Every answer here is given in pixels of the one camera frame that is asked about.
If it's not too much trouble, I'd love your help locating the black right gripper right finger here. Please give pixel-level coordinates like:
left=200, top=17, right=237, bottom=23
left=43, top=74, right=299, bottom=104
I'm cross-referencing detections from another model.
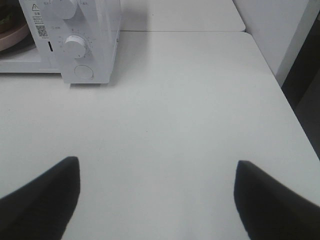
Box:
left=233, top=160, right=320, bottom=240

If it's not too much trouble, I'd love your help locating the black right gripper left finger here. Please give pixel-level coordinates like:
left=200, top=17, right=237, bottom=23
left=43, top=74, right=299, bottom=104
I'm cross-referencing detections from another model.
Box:
left=0, top=156, right=81, bottom=240

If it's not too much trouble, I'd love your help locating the round white door button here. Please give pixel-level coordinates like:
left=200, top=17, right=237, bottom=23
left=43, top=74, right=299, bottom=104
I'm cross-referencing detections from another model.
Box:
left=74, top=65, right=94, bottom=80

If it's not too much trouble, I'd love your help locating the pink round plate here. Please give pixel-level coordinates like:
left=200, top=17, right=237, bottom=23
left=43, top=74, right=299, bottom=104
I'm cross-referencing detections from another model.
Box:
left=0, top=22, right=30, bottom=51

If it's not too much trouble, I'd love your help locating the burger with lettuce and cheese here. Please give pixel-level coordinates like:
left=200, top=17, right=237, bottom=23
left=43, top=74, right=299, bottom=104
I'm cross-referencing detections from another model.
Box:
left=0, top=0, right=22, bottom=34

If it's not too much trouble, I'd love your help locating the lower white timer knob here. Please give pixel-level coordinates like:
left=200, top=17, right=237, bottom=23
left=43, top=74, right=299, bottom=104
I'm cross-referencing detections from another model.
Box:
left=63, top=35, right=87, bottom=59

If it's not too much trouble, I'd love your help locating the white microwave oven body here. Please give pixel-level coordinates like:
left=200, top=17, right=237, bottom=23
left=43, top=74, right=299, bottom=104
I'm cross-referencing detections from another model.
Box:
left=0, top=0, right=122, bottom=84

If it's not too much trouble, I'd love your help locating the upper white power knob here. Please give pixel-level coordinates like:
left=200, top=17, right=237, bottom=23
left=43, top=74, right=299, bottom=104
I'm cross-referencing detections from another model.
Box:
left=50, top=0, right=78, bottom=20

